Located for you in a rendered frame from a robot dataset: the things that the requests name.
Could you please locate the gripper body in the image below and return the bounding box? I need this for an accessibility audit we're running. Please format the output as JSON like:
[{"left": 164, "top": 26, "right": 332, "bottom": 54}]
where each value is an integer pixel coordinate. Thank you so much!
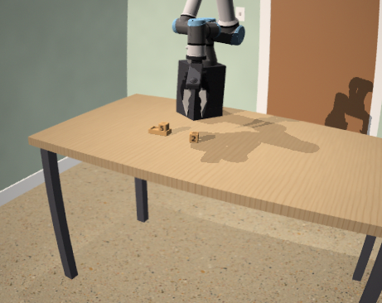
[{"left": 184, "top": 55, "right": 207, "bottom": 88}]

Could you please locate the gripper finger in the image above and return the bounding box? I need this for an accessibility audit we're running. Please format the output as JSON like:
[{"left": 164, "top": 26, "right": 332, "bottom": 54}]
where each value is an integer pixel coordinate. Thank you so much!
[
  {"left": 181, "top": 80, "right": 191, "bottom": 117},
  {"left": 199, "top": 81, "right": 210, "bottom": 117}
]

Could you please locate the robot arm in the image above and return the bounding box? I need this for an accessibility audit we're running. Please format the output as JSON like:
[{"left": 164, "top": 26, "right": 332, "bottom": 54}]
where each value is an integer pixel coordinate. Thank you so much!
[{"left": 172, "top": 0, "right": 245, "bottom": 89}]

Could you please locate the tan wooden cube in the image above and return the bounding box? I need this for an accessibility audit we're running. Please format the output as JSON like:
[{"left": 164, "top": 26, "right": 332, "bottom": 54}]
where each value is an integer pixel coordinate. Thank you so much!
[
  {"left": 158, "top": 122, "right": 169, "bottom": 132},
  {"left": 189, "top": 132, "right": 199, "bottom": 143}
]

